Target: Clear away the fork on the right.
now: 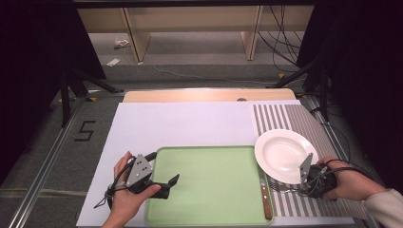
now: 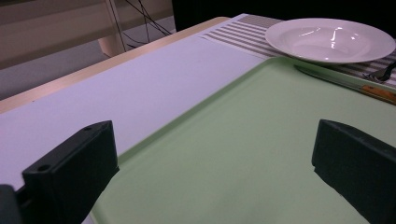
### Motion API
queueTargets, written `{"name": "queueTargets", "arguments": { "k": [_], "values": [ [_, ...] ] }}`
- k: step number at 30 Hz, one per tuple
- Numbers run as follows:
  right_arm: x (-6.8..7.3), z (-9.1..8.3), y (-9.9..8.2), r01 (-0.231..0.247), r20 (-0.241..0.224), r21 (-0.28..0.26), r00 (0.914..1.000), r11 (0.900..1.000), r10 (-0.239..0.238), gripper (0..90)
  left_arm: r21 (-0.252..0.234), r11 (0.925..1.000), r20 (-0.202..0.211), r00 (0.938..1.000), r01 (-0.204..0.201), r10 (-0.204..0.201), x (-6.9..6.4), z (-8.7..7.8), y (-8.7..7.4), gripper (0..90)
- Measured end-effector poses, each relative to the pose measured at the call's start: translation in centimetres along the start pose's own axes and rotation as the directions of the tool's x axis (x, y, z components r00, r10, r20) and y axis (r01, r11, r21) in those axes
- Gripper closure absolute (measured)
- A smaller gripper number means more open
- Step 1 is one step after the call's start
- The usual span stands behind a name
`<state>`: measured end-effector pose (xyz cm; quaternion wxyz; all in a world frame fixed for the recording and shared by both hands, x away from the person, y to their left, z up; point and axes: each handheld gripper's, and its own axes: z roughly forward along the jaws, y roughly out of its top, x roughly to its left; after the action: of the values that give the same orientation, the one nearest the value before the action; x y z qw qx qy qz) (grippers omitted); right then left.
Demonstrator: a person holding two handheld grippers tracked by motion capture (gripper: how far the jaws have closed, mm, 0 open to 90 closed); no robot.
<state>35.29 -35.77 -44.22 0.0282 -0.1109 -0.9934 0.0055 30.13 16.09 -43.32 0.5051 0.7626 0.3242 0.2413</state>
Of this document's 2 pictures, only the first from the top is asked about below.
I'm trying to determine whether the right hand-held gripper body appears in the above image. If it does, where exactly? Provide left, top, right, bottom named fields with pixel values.
left=297, top=152, right=338, bottom=200

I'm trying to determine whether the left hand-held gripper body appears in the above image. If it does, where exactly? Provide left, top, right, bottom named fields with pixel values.
left=125, top=153, right=170, bottom=200

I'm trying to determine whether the green tray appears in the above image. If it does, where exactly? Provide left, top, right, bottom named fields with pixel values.
left=144, top=145, right=276, bottom=228

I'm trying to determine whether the white plate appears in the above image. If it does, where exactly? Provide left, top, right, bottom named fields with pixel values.
left=254, top=128, right=319, bottom=185

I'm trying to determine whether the wooden-handled knife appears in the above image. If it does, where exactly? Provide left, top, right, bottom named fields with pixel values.
left=259, top=178, right=274, bottom=220

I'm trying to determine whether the person's left hand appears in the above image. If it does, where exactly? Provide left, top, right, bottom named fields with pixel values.
left=108, top=150, right=162, bottom=220

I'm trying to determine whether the person's right hand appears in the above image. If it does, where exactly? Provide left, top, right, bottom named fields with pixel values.
left=317, top=155, right=387, bottom=202

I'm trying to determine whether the white board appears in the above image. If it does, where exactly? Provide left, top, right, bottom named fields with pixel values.
left=75, top=100, right=357, bottom=228

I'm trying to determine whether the grey striped placemat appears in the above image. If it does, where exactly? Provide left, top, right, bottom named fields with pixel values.
left=252, top=104, right=370, bottom=220

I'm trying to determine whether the wooden table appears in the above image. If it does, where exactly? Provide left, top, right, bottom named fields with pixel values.
left=123, top=88, right=297, bottom=104

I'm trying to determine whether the black metal stand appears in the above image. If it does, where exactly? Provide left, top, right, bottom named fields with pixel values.
left=59, top=66, right=125, bottom=128
left=265, top=56, right=331, bottom=123

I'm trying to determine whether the dark curtain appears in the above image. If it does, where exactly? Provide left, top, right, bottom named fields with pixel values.
left=0, top=0, right=107, bottom=186
left=296, top=0, right=403, bottom=202

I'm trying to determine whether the white crumpled litter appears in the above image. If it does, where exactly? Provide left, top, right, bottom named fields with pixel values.
left=113, top=37, right=132, bottom=50

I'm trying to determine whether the wooden shelf unit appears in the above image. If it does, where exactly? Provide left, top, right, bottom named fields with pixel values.
left=77, top=5, right=316, bottom=64

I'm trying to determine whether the left hand-held gripper cable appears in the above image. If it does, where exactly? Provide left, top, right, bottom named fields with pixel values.
left=93, top=158, right=137, bottom=210

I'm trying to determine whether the hand-held gripper cable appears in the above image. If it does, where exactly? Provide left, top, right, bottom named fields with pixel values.
left=305, top=158, right=383, bottom=191
left=93, top=158, right=137, bottom=210

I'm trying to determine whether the right hand-held gripper cable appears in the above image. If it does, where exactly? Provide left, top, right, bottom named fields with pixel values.
left=305, top=158, right=383, bottom=191

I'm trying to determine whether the thin black cable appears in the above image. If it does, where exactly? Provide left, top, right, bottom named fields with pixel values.
left=312, top=106, right=352, bottom=165

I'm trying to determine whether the white cable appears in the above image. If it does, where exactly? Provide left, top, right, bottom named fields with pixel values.
left=151, top=62, right=271, bottom=86

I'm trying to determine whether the bundle of black cables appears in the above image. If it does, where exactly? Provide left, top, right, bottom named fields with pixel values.
left=257, top=5, right=306, bottom=73

